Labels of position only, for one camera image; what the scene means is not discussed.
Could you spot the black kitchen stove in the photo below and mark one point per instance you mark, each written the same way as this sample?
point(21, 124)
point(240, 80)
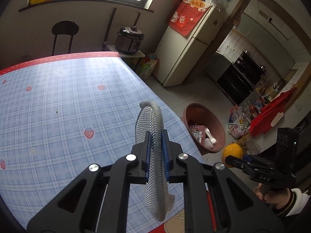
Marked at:
point(240, 78)

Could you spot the black round stool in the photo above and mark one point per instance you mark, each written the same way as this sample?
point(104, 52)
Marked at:
point(68, 28)

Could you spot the black electric pressure cooker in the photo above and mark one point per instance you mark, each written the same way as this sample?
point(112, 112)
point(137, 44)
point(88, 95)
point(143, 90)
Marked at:
point(128, 40)

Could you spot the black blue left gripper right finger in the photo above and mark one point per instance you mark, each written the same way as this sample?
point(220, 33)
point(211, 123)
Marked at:
point(215, 199)

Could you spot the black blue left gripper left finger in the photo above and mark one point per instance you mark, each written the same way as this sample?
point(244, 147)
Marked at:
point(97, 199)

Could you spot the white scrubbing sponge pad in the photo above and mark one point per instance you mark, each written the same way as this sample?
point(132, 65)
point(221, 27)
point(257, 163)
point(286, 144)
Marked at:
point(149, 124)

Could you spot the white refrigerator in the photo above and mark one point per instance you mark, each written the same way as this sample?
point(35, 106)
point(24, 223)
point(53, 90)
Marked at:
point(178, 54)

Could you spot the red cloth on refrigerator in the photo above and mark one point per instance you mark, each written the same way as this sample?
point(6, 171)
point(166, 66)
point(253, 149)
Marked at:
point(186, 16)

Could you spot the person's right hand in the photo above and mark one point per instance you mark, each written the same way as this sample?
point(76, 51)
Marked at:
point(279, 199)

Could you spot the orange citrus fruit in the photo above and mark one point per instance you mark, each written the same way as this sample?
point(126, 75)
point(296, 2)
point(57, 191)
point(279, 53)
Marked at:
point(231, 150)

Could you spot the blue plaid tablecloth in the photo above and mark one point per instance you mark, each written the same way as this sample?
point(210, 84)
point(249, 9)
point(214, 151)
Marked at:
point(61, 114)

